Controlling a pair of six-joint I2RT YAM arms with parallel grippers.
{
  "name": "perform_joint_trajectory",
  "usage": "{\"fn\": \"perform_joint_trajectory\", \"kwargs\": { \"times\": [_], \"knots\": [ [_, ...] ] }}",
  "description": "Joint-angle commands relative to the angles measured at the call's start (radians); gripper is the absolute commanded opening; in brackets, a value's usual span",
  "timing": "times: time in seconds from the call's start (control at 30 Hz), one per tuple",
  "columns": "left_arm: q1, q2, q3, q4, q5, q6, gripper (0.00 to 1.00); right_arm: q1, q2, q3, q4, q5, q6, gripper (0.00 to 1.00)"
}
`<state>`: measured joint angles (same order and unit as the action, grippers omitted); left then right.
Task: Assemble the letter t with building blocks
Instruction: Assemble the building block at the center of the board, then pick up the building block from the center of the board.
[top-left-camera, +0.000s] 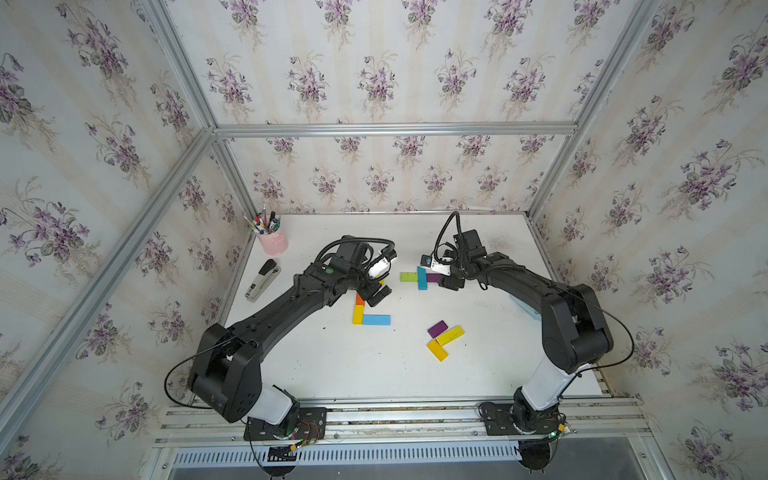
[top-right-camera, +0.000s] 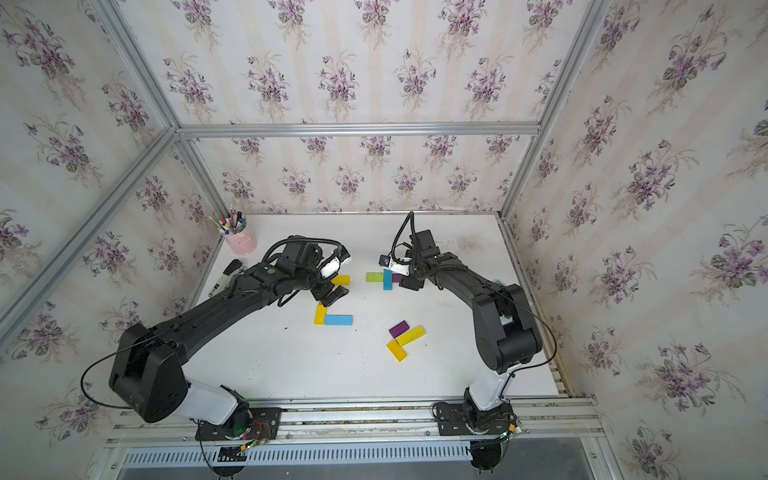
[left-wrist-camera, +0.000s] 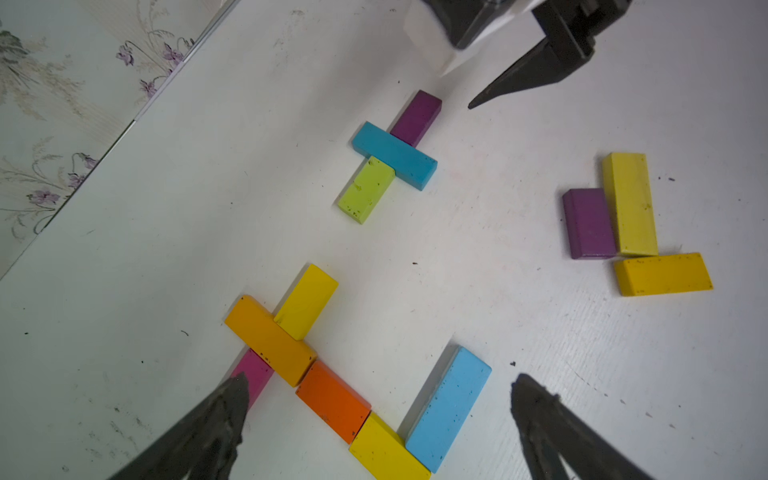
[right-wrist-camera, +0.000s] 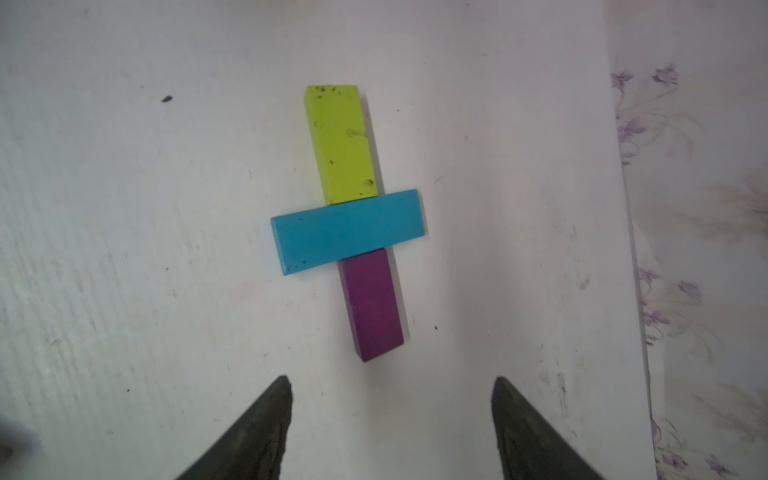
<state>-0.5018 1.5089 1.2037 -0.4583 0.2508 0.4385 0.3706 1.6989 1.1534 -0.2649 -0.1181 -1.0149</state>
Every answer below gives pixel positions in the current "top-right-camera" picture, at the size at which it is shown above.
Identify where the aluminium front rail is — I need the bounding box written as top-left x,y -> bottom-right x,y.
105,397 -> 606,448

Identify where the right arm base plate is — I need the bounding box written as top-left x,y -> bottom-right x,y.
431,402 -> 520,436

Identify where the light blue wooden block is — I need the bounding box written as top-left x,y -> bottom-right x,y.
324,315 -> 354,326

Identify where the green wooden block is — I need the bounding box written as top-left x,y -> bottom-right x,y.
365,272 -> 384,283

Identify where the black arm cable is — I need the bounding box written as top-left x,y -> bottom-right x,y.
260,236 -> 346,271
389,210 -> 416,262

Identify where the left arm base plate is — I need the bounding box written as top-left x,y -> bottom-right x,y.
195,407 -> 283,442

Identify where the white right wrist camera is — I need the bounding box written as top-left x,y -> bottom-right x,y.
378,255 -> 410,276

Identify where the pink metal pen bucket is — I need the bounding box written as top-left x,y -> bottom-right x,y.
223,229 -> 258,257

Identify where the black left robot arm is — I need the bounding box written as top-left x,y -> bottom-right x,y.
108,235 -> 351,426

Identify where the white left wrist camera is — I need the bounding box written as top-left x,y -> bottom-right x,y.
319,250 -> 351,280

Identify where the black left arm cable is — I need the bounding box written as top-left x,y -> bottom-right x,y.
260,236 -> 346,271

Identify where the small purple block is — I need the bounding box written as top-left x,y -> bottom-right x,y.
389,320 -> 410,339

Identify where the lemon yellow block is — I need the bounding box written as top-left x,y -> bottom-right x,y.
396,326 -> 426,347

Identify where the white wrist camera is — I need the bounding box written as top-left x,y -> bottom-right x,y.
378,255 -> 410,276
319,250 -> 351,280

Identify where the teal wooden block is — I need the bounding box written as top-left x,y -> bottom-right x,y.
383,269 -> 394,291

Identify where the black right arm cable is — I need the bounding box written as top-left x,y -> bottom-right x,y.
389,210 -> 416,262

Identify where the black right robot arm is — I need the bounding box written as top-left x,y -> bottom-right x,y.
380,230 -> 554,419

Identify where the black and white stapler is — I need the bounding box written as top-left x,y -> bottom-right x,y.
208,259 -> 243,298

